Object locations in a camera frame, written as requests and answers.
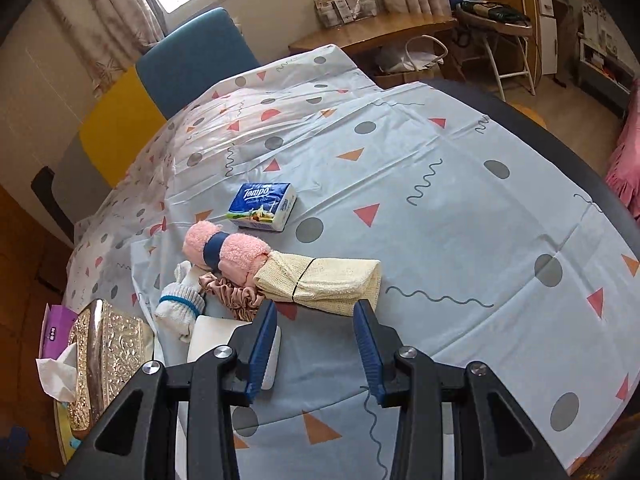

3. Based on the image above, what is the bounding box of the white shelf unit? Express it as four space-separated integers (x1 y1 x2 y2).
577 1 636 114

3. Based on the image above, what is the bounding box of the wooden desk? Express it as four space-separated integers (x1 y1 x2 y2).
288 13 458 55

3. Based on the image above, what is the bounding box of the beige mesh cloth bundle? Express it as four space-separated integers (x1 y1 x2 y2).
254 250 382 318

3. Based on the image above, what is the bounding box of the patterned white tablecloth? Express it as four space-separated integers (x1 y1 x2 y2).
64 47 639 470

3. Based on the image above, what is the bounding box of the white knit glove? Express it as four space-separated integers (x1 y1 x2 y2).
154 260 206 342

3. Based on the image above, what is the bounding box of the white wire basket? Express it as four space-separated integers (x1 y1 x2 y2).
375 35 449 74

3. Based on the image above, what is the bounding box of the pink towel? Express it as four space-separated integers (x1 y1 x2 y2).
182 220 271 287

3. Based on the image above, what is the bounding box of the beige window curtain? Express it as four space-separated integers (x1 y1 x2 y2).
44 0 164 98

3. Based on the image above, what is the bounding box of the brown satin scrunchie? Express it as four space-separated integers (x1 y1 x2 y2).
198 272 265 322

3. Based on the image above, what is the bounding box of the blue tissue pack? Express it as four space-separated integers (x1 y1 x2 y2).
226 183 297 232

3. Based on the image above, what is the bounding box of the ornate gold tissue box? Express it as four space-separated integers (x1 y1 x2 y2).
68 299 154 439

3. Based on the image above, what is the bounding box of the purple cardboard box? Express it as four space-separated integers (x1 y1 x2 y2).
38 304 77 360

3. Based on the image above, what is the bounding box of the blue folding chair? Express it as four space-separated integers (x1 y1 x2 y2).
449 0 536 102

